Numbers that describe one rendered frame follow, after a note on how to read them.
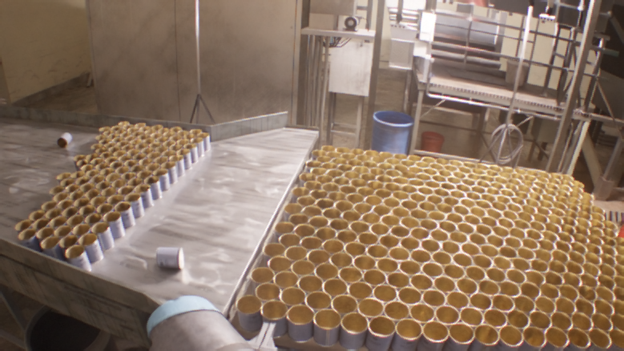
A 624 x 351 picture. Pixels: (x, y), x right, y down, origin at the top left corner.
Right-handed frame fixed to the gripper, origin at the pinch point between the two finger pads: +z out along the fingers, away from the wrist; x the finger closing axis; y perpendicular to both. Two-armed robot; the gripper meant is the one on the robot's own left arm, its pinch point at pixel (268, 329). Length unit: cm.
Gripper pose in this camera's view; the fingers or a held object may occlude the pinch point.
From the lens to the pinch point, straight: 95.9
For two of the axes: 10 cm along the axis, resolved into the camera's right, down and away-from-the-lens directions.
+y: -0.2, 8.8, 4.7
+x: 9.8, 1.2, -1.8
